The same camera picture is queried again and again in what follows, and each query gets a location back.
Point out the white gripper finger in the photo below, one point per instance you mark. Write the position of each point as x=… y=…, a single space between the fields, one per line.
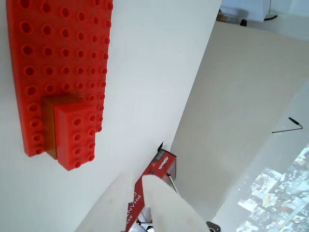
x=111 y=207
x=169 y=210

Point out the red lego brick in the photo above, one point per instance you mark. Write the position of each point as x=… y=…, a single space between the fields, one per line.
x=65 y=135

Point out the brown lego brick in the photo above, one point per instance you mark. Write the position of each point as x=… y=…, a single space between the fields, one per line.
x=47 y=125

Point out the red lego baseplate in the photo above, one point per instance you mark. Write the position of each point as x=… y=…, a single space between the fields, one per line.
x=55 y=41

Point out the silver metal tripod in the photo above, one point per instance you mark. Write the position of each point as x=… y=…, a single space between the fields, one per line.
x=172 y=181

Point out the red ASRock cardboard box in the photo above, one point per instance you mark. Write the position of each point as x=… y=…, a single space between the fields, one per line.
x=159 y=164

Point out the black round stand foot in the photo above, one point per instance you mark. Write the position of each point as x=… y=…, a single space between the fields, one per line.
x=214 y=227

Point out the photo collage screen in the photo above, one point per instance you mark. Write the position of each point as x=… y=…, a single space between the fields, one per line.
x=277 y=200

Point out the thin black bent rod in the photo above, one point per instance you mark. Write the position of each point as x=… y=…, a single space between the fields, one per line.
x=295 y=121

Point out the white plastic box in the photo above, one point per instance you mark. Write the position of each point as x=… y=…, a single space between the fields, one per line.
x=256 y=9

